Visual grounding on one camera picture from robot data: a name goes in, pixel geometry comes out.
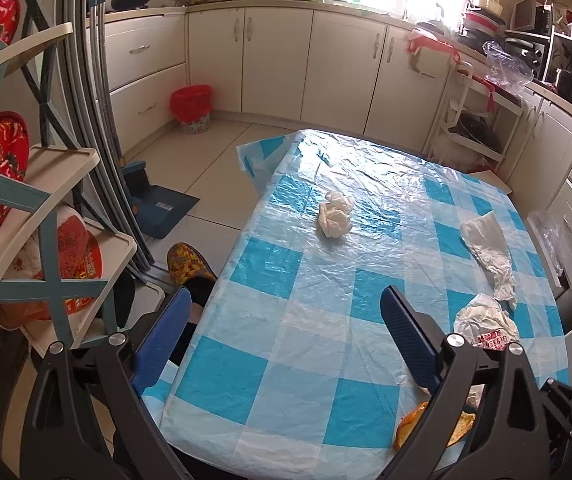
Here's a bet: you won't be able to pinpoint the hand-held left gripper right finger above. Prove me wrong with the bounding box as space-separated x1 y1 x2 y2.
380 285 554 480

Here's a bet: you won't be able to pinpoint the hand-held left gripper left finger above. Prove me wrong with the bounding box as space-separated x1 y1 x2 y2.
18 287 193 480

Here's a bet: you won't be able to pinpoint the red trash bin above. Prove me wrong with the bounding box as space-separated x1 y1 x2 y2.
170 85 213 135

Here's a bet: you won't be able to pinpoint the person's leg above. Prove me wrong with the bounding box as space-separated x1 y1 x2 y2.
168 275 213 366

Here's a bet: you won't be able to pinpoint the crumpled paper with red print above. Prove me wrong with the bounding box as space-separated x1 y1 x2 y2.
453 294 521 352

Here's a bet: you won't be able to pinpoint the yellow floral slipper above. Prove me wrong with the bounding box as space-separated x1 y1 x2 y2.
167 242 218 288

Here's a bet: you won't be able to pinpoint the flat orange peel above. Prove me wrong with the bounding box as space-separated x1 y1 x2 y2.
395 402 478 450

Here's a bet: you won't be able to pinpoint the blue checkered plastic tablecloth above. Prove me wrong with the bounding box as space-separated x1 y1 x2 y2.
158 129 569 480

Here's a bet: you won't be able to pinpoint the white plastic bag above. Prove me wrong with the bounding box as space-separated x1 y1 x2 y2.
460 211 518 310

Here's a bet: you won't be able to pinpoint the blue dustpan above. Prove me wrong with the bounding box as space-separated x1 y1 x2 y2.
121 160 201 241

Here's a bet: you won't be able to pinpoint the crumpled white tissue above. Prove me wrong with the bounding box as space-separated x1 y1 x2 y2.
318 191 356 239

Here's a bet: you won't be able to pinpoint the clear plastic bags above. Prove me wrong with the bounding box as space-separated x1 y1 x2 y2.
527 209 566 278

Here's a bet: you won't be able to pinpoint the black frying pan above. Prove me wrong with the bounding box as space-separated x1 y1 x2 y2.
446 112 505 154

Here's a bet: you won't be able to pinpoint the white storage rack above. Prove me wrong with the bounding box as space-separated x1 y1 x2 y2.
426 60 523 177

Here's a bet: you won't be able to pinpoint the cream kitchen base cabinets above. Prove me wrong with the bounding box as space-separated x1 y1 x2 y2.
88 2 572 281

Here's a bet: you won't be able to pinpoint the crumpled clear plastic bag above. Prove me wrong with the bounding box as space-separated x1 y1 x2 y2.
483 40 535 97

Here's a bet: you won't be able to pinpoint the black microwave oven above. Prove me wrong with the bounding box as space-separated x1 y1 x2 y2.
503 30 553 82

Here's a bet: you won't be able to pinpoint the pile of pots and dishes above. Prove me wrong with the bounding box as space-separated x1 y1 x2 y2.
458 0 506 47

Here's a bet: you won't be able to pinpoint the grey sliding door frame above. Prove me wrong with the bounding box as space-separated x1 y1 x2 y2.
63 0 157 281

